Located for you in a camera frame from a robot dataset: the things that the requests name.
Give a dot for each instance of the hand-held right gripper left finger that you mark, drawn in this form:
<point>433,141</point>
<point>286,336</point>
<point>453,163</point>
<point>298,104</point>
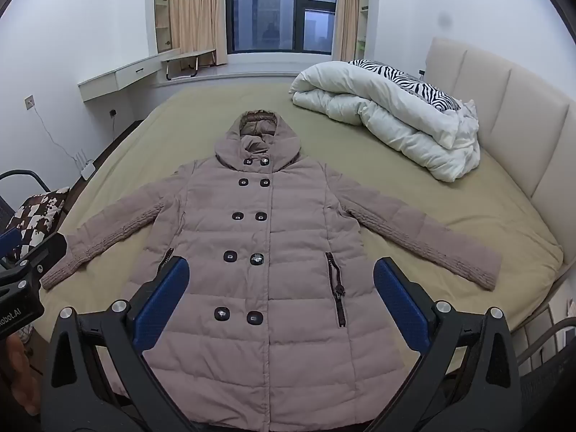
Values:
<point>163,294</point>

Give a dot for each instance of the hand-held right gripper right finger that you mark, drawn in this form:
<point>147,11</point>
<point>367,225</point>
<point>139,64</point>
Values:
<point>401,306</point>

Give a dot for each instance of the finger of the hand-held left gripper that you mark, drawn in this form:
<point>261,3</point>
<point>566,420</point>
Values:
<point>45,252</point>
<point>8,239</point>

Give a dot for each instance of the pink hooded down coat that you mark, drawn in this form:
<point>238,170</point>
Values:
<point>270,234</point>

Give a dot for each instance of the person's left hand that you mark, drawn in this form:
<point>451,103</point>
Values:
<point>12,369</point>

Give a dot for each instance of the brown white patterned cushion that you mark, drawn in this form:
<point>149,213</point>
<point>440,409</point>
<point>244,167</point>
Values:
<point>38,216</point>

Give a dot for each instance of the white router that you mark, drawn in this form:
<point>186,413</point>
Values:
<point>86,168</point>

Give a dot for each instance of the bed with olive sheet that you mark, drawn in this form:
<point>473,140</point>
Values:
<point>405,180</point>

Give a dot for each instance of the white duvet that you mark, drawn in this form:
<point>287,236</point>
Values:
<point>387,117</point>

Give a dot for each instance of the white floating desk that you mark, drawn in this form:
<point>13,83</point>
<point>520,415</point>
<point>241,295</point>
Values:
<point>117,75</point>

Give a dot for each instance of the beige padded headboard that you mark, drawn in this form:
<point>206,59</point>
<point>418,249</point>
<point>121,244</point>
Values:
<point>508,112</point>

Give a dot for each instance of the zebra print pillow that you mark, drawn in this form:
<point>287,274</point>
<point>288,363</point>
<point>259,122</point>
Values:
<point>418,83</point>

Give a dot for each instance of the small folding table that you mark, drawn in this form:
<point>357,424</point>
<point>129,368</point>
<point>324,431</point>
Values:
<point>189,57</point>

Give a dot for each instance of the beige curtain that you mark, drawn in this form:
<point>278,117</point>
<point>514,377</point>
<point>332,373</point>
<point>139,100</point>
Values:
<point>195,9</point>
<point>346,9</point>

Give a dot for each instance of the dark framed window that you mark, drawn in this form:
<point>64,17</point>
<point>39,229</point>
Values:
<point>274,9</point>

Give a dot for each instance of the wall socket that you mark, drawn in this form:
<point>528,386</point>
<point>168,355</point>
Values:
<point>30,101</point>

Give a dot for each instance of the white wall shelf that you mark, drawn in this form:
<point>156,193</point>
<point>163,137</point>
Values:
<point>363,13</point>
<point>162,13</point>

